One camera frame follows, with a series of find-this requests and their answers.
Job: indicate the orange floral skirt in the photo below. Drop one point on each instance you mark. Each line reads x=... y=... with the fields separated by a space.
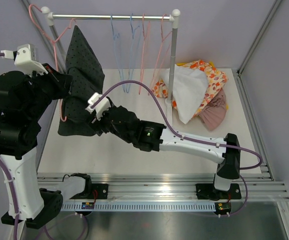
x=216 y=81

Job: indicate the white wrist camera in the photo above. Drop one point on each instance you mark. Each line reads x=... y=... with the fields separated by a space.
x=25 y=58
x=98 y=104

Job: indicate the dusty pink ruffled skirt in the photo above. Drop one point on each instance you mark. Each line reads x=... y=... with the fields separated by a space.
x=215 y=111

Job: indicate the dark grey dotted skirt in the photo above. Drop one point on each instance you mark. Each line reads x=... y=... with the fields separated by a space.
x=87 y=78

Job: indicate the white metal clothes rack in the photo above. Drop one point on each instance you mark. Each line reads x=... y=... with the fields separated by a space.
x=172 y=18

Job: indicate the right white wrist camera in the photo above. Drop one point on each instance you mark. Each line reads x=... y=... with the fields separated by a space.
x=98 y=104

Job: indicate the white slotted cable duct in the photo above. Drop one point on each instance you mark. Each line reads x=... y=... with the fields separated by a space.
x=124 y=206

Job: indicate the blue wire hanger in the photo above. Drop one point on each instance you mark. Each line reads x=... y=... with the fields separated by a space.
x=117 y=50
x=132 y=52

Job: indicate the white skirt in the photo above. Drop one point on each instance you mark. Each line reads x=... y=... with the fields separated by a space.
x=189 y=88

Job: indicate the pink wire hanger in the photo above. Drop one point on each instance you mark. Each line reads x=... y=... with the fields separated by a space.
x=161 y=56
x=55 y=41
x=145 y=34

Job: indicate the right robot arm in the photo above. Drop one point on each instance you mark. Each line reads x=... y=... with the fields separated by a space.
x=150 y=136

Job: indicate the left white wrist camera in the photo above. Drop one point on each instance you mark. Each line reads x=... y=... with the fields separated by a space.
x=25 y=58

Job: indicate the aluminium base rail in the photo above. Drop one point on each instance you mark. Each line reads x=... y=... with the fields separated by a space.
x=181 y=187

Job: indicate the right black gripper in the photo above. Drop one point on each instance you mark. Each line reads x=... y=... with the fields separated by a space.
x=99 y=125

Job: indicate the yellow plastic bin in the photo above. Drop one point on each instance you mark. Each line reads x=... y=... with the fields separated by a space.
x=199 y=62

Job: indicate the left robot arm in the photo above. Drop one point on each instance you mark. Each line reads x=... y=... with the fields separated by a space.
x=23 y=100

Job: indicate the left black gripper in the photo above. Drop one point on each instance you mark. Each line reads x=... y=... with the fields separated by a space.
x=61 y=82

